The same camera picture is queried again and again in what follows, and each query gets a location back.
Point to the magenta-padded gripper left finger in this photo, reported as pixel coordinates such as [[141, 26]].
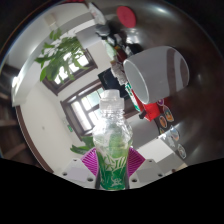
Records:
[[78, 171]]

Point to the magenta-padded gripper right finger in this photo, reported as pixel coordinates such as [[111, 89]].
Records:
[[145, 170]]

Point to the clear bottle with green label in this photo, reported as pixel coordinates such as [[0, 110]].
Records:
[[111, 143]]

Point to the round printed sticker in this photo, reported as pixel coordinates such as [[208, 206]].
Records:
[[181, 151], [174, 134], [163, 121], [169, 114]]

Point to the brown framed glass door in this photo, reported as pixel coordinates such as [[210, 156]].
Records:
[[86, 110]]

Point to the green box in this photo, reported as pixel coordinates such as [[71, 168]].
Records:
[[132, 96]]

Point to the white mug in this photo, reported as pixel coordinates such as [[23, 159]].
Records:
[[160, 73]]

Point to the brown framed window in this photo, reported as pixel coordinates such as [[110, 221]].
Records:
[[75, 66]]

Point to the green notepad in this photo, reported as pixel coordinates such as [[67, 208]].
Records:
[[111, 50]]

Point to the dark grey round device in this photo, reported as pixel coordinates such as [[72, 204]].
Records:
[[102, 30]]

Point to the flat round red coaster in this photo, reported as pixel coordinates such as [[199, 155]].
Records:
[[126, 16]]

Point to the printed paper leaflet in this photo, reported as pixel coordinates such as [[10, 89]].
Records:
[[96, 13]]

